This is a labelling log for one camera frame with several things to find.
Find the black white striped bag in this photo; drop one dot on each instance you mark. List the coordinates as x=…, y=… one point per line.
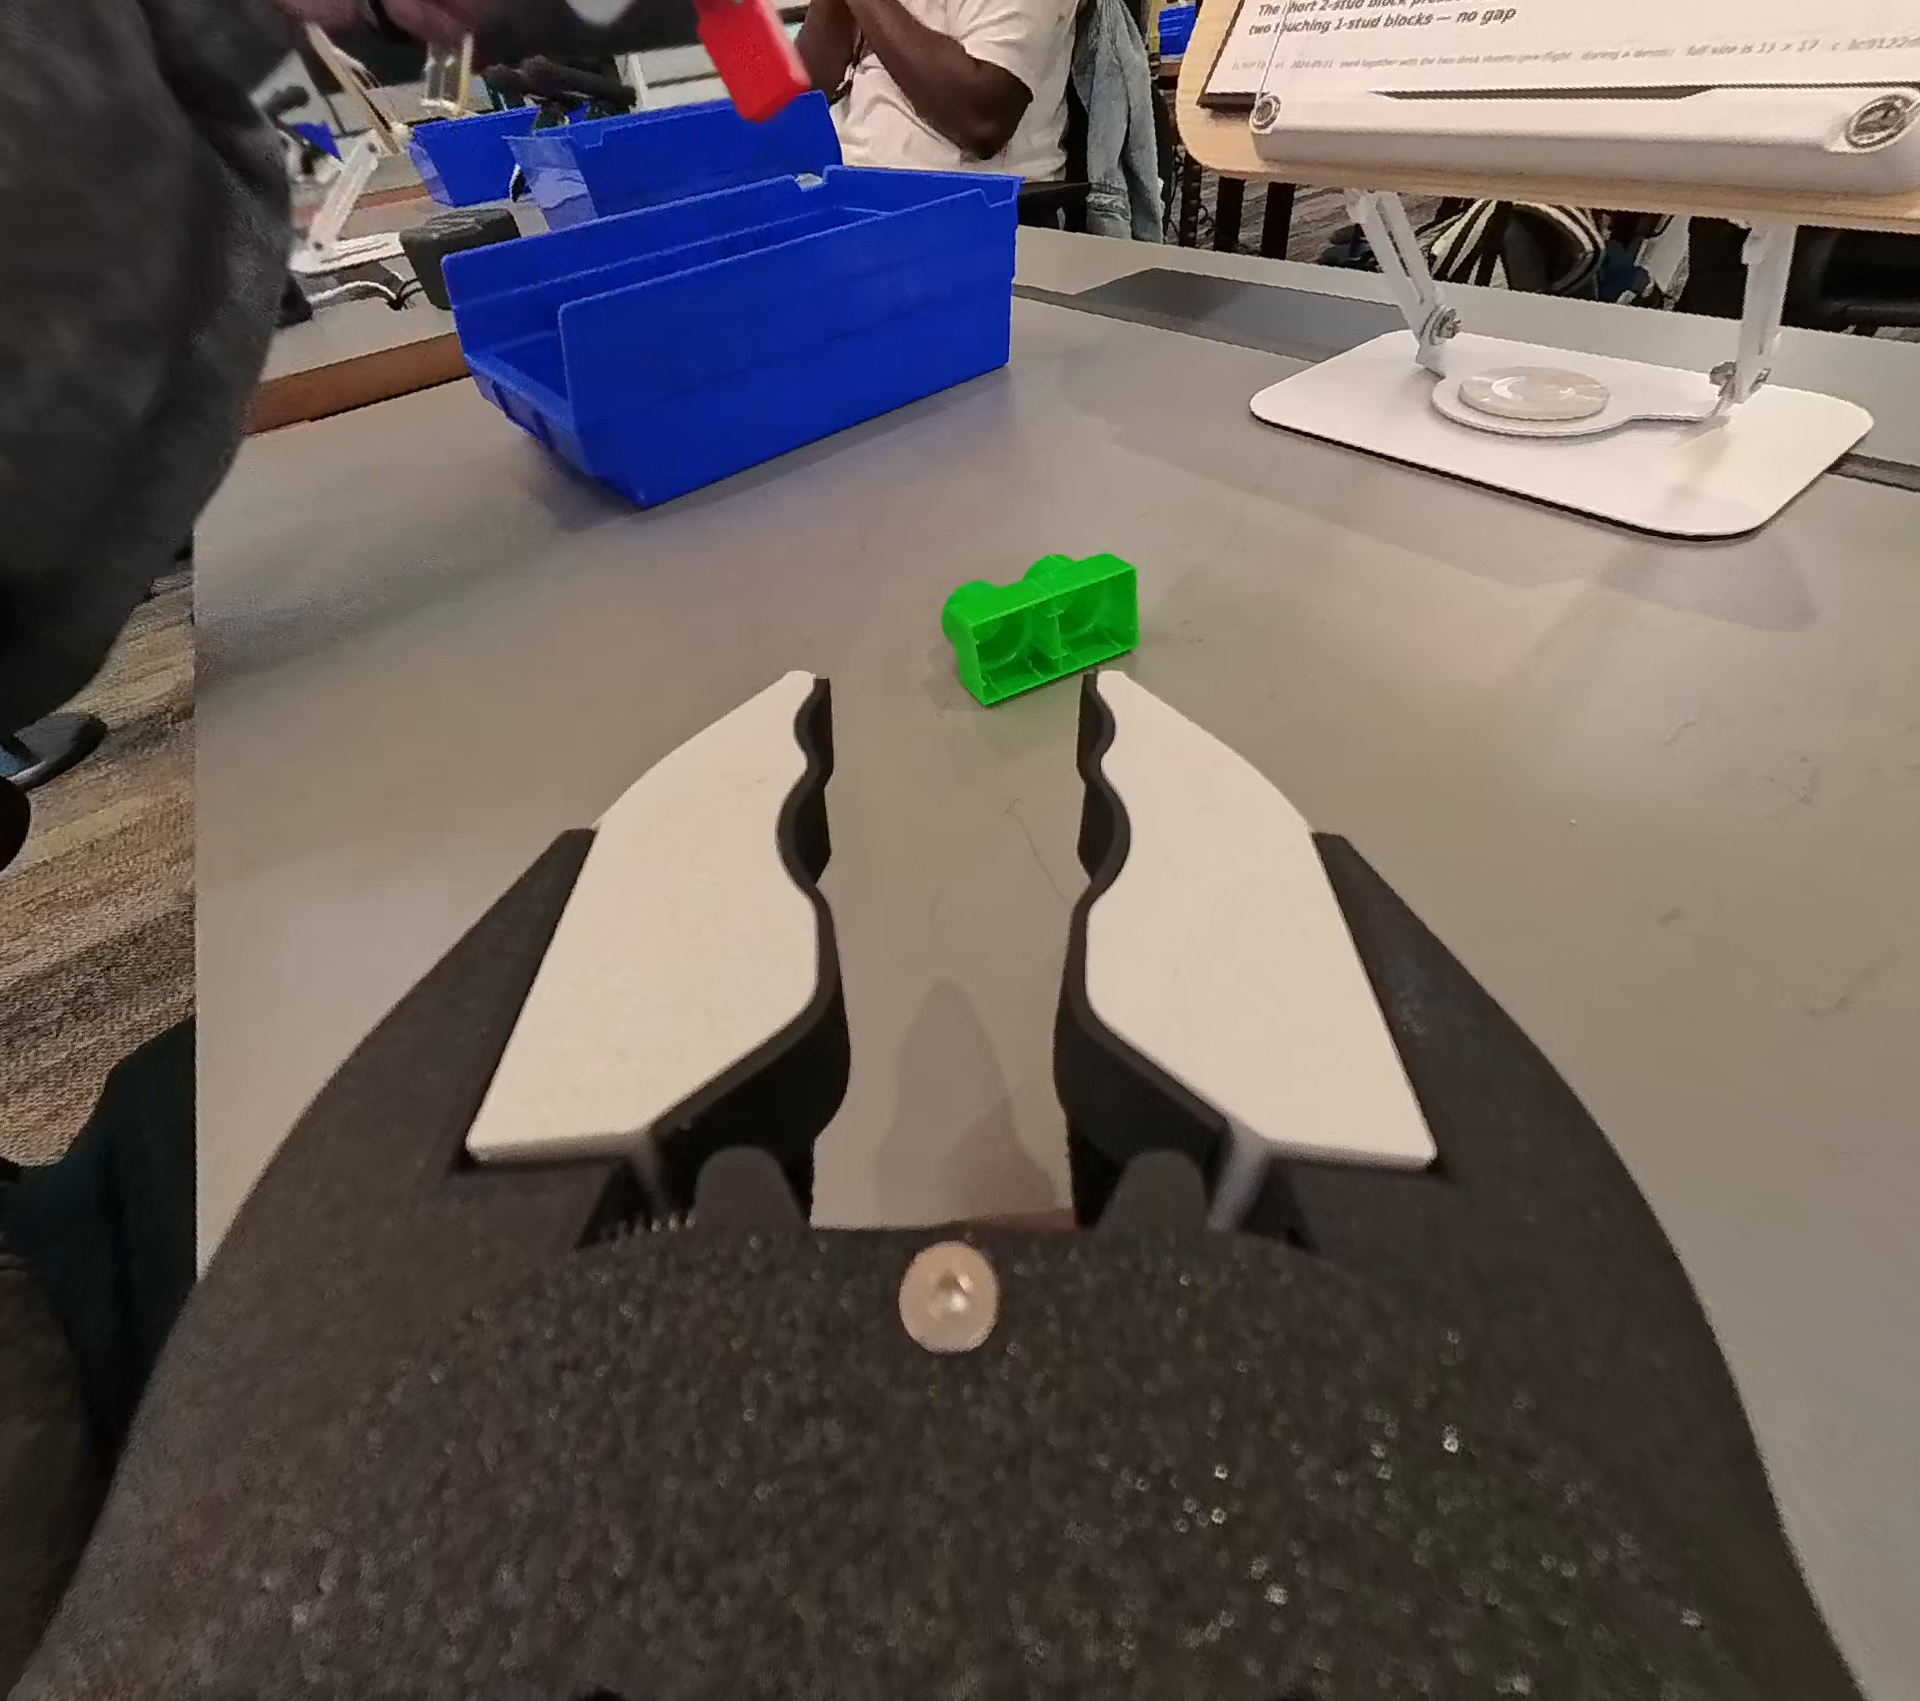
x=1516, y=248

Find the person's dark trousers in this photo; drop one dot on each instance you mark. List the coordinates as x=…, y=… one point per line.
x=87, y=1280

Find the white instruction stand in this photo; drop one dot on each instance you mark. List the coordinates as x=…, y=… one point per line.
x=1573, y=438

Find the green toy block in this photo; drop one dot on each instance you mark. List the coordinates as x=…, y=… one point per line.
x=1049, y=629

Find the person's black shoe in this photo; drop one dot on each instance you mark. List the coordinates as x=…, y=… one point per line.
x=53, y=737

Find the black cube device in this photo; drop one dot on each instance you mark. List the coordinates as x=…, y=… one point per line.
x=452, y=252

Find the red toy block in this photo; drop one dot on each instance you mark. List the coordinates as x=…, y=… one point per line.
x=749, y=50

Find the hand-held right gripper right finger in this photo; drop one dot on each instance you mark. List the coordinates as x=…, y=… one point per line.
x=1235, y=965

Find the grey desk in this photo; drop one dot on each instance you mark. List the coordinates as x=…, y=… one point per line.
x=1501, y=758

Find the denim jacket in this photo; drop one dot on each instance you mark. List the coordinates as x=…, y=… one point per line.
x=1117, y=114

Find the small blue bin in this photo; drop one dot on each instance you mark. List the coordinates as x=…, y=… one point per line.
x=463, y=155
x=1181, y=29

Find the black-topped document stand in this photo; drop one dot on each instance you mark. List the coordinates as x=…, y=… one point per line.
x=338, y=213

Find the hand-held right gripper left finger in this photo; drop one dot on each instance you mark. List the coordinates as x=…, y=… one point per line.
x=657, y=965

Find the blue plastic bin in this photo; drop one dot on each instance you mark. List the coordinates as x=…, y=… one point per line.
x=777, y=366
x=679, y=155

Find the wood-edged side table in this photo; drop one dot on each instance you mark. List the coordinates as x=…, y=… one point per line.
x=342, y=366

